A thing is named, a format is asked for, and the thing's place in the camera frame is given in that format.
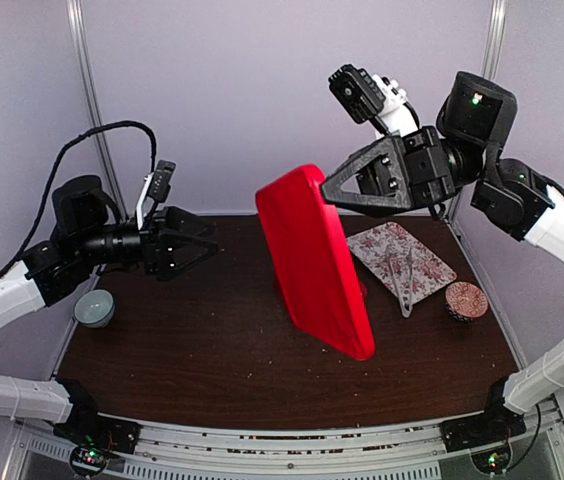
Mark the pale green ceramic bowl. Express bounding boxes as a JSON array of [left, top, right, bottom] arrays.
[[73, 289, 115, 329]]

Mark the aluminium frame post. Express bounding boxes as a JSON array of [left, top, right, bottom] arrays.
[[66, 0, 127, 214], [449, 0, 509, 226]]

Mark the metal serving tongs white handle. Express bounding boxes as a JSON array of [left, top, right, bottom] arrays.
[[385, 244, 414, 318]]

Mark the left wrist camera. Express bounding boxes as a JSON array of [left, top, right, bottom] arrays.
[[135, 160, 176, 230]]

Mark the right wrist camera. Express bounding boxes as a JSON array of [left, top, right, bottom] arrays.
[[328, 64, 418, 141]]

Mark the floral rectangular tray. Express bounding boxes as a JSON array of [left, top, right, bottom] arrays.
[[347, 222, 457, 306]]

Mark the red patterned small bowl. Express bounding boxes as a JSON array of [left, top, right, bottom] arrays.
[[445, 281, 489, 323]]

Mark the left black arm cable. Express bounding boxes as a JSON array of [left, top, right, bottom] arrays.
[[0, 119, 159, 281]]

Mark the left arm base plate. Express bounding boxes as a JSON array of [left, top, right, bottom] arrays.
[[52, 415, 141, 479]]

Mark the left aluminium frame post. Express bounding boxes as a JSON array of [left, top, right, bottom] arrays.
[[66, 0, 127, 214]]

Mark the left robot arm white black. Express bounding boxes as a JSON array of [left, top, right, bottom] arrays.
[[0, 175, 218, 444]]

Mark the right aluminium frame post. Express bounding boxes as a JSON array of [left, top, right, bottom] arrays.
[[449, 0, 509, 226]]

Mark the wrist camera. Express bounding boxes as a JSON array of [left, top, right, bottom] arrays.
[[135, 160, 176, 230], [328, 64, 418, 141]]

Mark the red square tin box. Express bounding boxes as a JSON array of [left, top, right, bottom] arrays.
[[272, 277, 369, 306]]

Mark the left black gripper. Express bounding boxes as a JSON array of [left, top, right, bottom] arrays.
[[74, 205, 218, 281]]

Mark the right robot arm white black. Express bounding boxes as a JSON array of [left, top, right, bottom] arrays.
[[321, 64, 564, 264]]

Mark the front aluminium rail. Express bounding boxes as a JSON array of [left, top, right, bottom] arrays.
[[9, 394, 564, 480]]

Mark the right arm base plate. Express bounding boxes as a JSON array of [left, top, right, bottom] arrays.
[[440, 414, 526, 475]]

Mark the red tin lid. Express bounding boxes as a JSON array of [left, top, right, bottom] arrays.
[[255, 164, 376, 361]]

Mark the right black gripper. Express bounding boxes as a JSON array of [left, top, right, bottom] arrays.
[[315, 121, 484, 216]]

